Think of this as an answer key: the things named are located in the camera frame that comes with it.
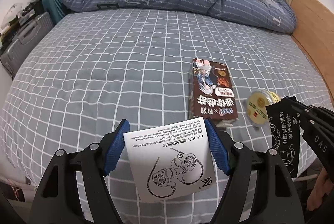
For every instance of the wooden headboard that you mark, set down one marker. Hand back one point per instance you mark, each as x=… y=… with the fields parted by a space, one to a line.
x=314 y=36

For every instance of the black wet wipe packet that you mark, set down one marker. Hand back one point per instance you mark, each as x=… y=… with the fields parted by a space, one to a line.
x=284 y=124

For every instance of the teal suitcase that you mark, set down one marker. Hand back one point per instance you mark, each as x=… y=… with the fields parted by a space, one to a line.
x=56 y=9

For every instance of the grey checked bed cover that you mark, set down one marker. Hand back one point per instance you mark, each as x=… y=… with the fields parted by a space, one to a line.
x=94 y=69

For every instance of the yellow round plastic jar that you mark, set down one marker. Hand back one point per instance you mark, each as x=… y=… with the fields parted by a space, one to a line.
x=256 y=106

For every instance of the grey suitcase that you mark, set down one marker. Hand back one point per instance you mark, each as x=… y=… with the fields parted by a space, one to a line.
x=24 y=42

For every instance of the white earphone box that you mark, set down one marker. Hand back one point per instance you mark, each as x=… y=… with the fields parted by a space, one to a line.
x=170 y=161

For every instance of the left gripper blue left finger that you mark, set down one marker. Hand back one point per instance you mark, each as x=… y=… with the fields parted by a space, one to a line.
x=57 y=196

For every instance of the person's right hand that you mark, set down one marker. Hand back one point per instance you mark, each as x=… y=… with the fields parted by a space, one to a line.
x=323 y=186

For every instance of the clutter pile on suitcase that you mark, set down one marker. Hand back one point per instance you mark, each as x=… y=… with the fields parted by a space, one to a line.
x=17 y=17

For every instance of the brown cookie box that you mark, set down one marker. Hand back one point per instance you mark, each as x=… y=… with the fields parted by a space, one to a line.
x=211 y=94

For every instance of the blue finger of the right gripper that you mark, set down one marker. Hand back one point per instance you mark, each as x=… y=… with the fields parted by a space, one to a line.
x=310 y=114

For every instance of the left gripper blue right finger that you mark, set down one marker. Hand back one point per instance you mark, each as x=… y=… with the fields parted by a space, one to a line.
x=275 y=198

